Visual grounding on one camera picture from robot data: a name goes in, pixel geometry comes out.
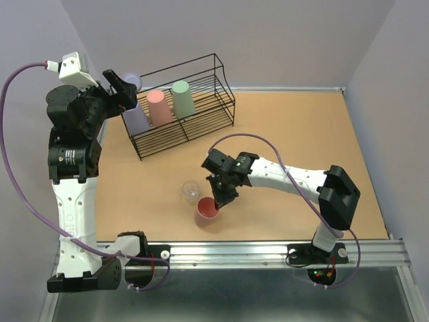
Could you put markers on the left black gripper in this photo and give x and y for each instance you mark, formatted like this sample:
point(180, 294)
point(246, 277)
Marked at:
point(125, 98)

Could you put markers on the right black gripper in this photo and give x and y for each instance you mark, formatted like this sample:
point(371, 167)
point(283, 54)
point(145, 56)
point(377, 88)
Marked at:
point(222, 200)

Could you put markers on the short purple cup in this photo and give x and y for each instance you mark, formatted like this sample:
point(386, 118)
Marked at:
point(133, 78)

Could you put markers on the short red cup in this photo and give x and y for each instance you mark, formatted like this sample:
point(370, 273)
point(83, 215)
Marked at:
point(206, 211)

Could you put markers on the tall purple cup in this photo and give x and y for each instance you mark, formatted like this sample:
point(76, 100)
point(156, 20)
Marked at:
point(136, 121)

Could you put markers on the clear glass cup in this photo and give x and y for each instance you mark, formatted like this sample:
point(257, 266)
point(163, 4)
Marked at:
point(191, 191)

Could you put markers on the tall pink cup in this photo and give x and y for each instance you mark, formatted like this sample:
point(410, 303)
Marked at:
point(159, 110)

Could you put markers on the tall green cup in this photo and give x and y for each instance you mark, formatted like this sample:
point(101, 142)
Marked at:
point(183, 104)

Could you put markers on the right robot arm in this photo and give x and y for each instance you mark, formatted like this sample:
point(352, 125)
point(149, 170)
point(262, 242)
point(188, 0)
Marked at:
point(330, 193)

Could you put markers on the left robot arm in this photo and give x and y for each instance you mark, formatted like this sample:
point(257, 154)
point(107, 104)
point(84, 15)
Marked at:
point(77, 116)

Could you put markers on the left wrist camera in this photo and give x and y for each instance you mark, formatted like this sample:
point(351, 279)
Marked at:
point(73, 70)

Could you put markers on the aluminium mounting rail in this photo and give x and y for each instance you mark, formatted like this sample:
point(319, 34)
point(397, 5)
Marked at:
point(224, 255)

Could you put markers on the black wire dish rack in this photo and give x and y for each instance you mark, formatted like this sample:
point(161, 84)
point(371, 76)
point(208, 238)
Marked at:
point(199, 98)

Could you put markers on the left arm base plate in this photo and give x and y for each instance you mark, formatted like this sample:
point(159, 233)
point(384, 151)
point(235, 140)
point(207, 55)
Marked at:
point(149, 251)

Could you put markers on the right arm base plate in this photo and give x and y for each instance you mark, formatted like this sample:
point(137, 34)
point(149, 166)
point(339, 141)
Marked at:
point(306, 254)

